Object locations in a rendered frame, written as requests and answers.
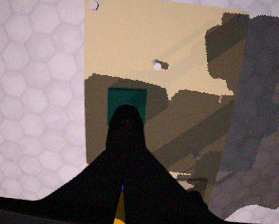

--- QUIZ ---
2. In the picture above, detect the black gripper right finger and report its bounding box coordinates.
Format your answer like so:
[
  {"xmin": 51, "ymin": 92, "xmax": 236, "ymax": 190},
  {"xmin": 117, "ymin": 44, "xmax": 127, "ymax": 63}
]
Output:
[{"xmin": 123, "ymin": 137, "xmax": 244, "ymax": 224}]

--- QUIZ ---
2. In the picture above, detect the tan circuit board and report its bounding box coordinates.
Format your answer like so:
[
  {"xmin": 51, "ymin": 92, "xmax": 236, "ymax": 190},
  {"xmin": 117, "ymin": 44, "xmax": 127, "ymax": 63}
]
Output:
[{"xmin": 83, "ymin": 0, "xmax": 249, "ymax": 209}]

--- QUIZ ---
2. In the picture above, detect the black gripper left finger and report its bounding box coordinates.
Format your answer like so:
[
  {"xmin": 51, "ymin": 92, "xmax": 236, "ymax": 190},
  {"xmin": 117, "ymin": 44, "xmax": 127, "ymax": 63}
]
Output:
[{"xmin": 0, "ymin": 136, "xmax": 130, "ymax": 224}]

